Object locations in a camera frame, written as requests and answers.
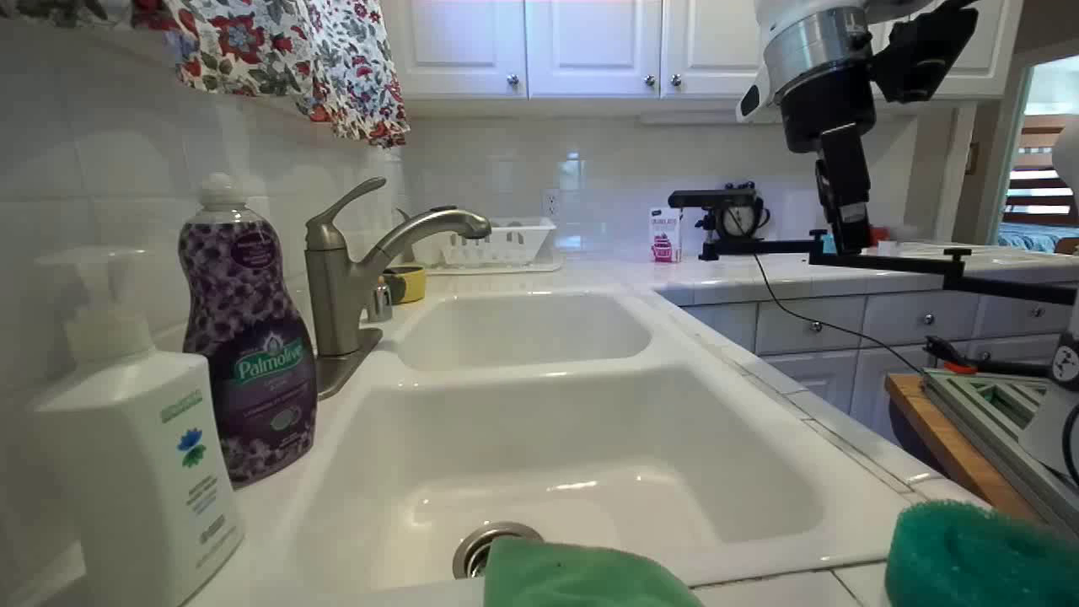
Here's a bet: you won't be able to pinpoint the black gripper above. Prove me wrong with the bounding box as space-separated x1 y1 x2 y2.
774 63 881 255

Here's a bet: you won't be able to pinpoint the grey faucet lever handle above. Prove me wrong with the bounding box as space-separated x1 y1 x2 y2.
303 175 392 255

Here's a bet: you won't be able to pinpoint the grey metal faucet spout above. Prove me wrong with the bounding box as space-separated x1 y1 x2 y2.
303 204 495 397

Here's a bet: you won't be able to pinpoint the white lower cabinets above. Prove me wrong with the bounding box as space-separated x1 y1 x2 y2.
677 293 1079 448

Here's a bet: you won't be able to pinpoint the white cabinets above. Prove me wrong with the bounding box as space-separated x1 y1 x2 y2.
381 0 1025 110
677 293 1079 448

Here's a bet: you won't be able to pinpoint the pink and white bottle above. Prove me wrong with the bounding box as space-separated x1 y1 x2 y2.
646 204 683 266

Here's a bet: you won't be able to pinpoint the wooden cart top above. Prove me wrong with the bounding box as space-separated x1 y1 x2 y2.
883 367 1041 528

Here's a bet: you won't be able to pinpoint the grey robot mounting platform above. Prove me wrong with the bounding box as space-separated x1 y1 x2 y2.
922 365 1079 535

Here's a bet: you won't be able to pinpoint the white upper cabinets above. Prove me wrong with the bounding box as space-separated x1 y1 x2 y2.
381 0 1025 110

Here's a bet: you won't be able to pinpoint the white plastic basket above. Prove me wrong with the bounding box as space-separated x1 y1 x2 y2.
430 217 564 273

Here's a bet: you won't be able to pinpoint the white double kitchen sink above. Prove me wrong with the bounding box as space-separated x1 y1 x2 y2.
189 279 992 607

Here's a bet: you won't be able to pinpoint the teal towel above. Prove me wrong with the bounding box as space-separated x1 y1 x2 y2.
883 499 1079 607

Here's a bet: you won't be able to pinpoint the yellow sponge holder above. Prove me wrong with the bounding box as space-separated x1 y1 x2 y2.
385 259 430 306

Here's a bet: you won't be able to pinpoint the green cloth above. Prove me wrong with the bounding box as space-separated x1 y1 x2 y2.
483 535 704 607

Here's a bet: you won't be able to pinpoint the chrome sink air gap cap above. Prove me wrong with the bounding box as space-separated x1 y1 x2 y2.
366 279 399 323

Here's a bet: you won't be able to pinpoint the metal sink drain strainer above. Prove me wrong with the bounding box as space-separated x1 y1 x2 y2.
448 521 546 585

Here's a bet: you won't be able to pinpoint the floral fabric curtain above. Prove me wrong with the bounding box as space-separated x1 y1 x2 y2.
0 0 414 150

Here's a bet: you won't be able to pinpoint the purple dish soap bottle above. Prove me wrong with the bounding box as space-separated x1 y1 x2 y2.
174 171 321 490

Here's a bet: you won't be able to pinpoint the white pump soap bottle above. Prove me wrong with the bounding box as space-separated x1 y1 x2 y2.
22 248 248 607

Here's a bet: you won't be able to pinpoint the thin black camera cable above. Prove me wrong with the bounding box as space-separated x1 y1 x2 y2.
750 250 937 374

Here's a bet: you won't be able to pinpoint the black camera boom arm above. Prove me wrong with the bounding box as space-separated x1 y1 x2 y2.
697 229 1079 306

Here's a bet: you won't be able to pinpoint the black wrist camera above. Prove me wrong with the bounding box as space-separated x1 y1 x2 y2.
874 0 981 107

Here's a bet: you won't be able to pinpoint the black red-handled tool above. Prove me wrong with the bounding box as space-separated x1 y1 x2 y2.
922 334 1059 381

